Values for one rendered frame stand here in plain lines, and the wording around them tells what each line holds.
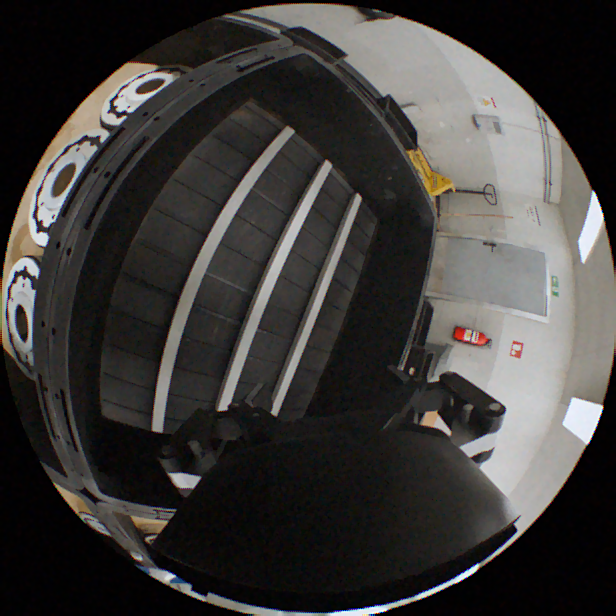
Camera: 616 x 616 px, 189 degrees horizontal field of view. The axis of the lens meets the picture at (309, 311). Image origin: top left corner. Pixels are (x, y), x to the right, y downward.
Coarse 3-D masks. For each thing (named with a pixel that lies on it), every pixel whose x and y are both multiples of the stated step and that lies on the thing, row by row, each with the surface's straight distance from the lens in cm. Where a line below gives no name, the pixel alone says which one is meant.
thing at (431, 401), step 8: (408, 376) 14; (432, 384) 13; (424, 392) 12; (432, 392) 12; (440, 392) 12; (424, 400) 12; (432, 400) 12; (440, 400) 12; (448, 400) 13; (424, 408) 12; (432, 408) 13; (440, 408) 13; (448, 408) 13
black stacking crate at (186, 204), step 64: (192, 128) 15; (256, 128) 26; (320, 128) 26; (128, 192) 11; (192, 192) 20; (256, 192) 22; (320, 192) 27; (384, 192) 31; (128, 256) 19; (192, 256) 19; (256, 256) 21; (320, 256) 26; (384, 256) 31; (128, 320) 19; (192, 320) 20; (320, 320) 27; (384, 320) 27; (128, 384) 22; (192, 384) 22; (256, 384) 24; (320, 384) 30; (128, 448) 22
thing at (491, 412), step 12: (444, 372) 13; (444, 384) 12; (456, 384) 11; (468, 384) 11; (456, 396) 11; (468, 396) 10; (480, 396) 10; (456, 408) 11; (480, 408) 9; (492, 408) 9; (504, 408) 9; (444, 420) 12; (480, 420) 9; (492, 420) 9; (480, 456) 10
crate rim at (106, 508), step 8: (96, 504) 22; (104, 504) 21; (112, 504) 20; (104, 512) 23; (112, 512) 23; (120, 512) 21; (128, 512) 20; (136, 512) 20; (144, 512) 20; (112, 520) 24; (160, 520) 21; (168, 520) 21; (120, 528) 26; (120, 536) 30; (128, 536) 29; (128, 544) 34; (136, 552) 38; (144, 560) 46; (160, 568) 57
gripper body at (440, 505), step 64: (256, 448) 4; (320, 448) 3; (384, 448) 3; (448, 448) 4; (192, 512) 4; (256, 512) 3; (320, 512) 2; (384, 512) 2; (448, 512) 3; (512, 512) 4; (192, 576) 3; (256, 576) 2; (320, 576) 2; (384, 576) 2; (448, 576) 3
